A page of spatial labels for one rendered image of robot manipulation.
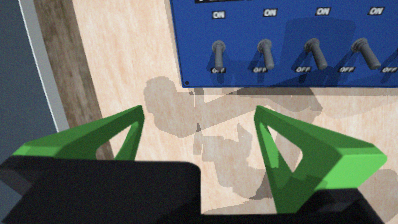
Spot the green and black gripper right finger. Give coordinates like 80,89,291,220
254,105,388,213

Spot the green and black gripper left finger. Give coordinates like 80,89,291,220
11,105,145,160

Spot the blue switch panel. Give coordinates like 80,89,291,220
169,0,398,88

